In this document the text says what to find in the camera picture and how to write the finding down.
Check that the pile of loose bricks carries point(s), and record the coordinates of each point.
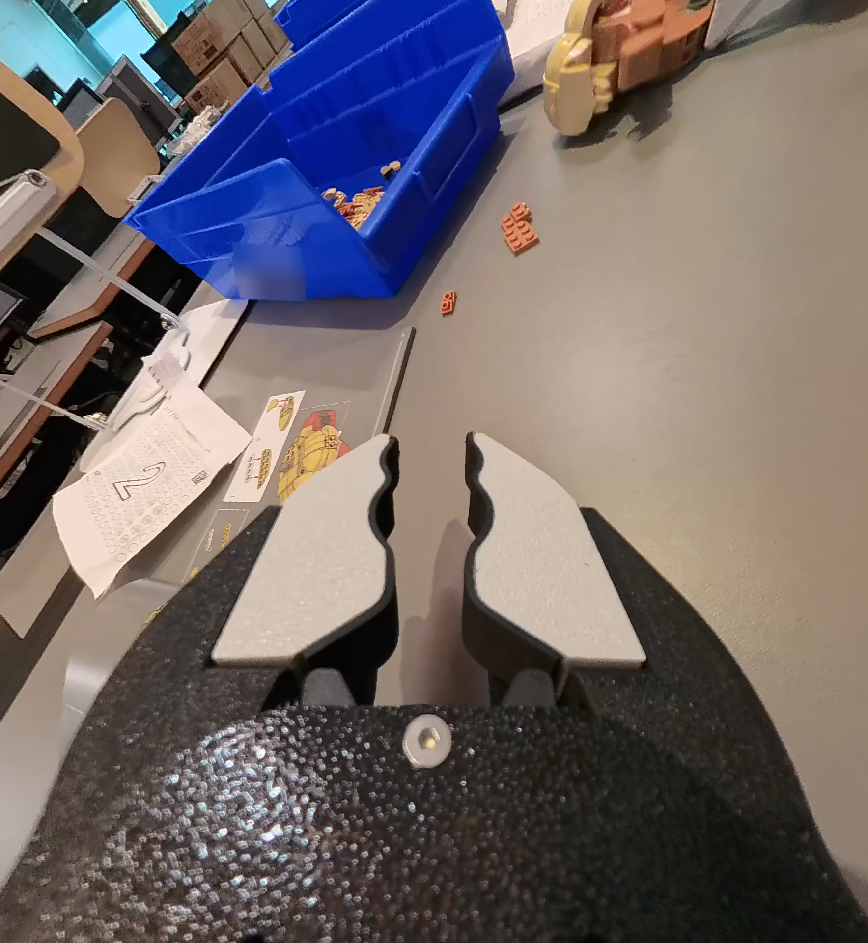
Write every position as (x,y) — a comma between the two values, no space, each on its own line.
(356,202)

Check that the grey instruction booklet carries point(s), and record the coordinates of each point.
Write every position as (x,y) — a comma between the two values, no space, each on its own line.
(360,398)

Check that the stack of cardboard boxes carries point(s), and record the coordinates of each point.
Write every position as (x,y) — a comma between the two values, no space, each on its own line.
(227,44)

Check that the large orange brick plate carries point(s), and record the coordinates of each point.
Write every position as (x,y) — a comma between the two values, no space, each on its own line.
(520,230)

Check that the grey desk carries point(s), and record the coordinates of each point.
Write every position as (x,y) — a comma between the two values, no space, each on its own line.
(662,368)

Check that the small orange brick plate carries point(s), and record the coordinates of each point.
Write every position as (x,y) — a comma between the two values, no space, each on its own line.
(448,303)

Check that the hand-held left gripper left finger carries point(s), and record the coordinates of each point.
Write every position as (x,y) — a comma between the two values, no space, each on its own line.
(316,574)

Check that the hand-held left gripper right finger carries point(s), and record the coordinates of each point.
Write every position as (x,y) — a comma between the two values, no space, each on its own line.
(551,582)

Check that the white picture leaflet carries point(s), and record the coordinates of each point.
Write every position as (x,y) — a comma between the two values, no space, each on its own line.
(268,442)

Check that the tan wooden chair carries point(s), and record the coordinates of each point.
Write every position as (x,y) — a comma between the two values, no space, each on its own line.
(120,147)
(6,125)

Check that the blue plastic bin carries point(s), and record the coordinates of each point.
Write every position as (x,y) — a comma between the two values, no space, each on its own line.
(316,18)
(294,147)

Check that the white numbered paper sheet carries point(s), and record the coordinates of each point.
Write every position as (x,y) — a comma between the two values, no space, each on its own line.
(146,501)

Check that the tan and brown brick model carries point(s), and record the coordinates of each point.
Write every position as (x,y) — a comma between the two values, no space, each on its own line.
(625,51)

